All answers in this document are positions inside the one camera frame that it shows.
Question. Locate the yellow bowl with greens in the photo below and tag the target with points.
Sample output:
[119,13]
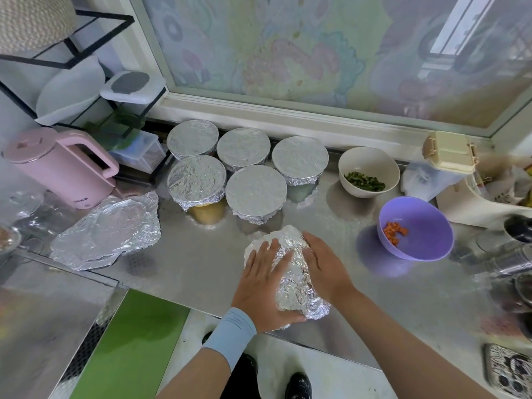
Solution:
[208,214]

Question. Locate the person's right forearm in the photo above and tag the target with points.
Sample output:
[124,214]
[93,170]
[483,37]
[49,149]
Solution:
[416,353]

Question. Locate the stack of aluminium foil sheets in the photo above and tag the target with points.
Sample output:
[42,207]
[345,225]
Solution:
[104,232]

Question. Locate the purple bowl carrot pieces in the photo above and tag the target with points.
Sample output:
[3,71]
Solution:
[424,232]

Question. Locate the black trousers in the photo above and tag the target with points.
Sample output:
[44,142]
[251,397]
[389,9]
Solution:
[243,379]

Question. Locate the window with cartoon film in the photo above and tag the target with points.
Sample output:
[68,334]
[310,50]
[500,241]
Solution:
[332,45]

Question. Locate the person's left hand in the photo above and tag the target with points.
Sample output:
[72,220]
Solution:
[262,291]

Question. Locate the clear glass shaker bottle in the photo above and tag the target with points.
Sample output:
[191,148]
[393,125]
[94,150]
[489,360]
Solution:
[503,261]

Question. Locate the white plate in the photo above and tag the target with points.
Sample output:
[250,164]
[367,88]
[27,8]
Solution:
[66,91]

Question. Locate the clear plastic box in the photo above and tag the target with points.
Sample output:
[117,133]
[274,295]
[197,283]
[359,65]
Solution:
[140,152]

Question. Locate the stainless steel countertop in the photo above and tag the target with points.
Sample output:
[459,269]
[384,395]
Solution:
[416,303]

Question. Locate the patterned case smartphone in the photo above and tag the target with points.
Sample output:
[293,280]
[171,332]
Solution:
[509,371]

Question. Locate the beige bowl with greens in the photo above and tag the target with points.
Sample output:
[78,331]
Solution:
[370,166]

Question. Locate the beige round object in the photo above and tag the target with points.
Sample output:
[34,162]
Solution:
[450,152]

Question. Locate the black right shoe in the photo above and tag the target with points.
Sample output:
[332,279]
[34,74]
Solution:
[298,386]

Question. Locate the person's right hand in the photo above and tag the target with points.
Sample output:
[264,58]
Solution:
[328,270]

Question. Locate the clear glass jar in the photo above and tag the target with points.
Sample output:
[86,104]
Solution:
[21,207]

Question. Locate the green floor mat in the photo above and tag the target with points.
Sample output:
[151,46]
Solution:
[133,349]

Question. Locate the mint green bowl chopped greens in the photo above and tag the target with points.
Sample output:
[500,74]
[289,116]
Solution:
[301,193]

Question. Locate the black metal rack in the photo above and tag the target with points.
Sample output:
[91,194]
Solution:
[116,20]

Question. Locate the pink electric kettle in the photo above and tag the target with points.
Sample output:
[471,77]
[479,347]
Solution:
[50,170]

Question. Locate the light blue wristband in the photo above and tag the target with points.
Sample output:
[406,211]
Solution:
[229,338]

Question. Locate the cream organiser tray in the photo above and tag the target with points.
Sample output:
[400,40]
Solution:
[482,207]

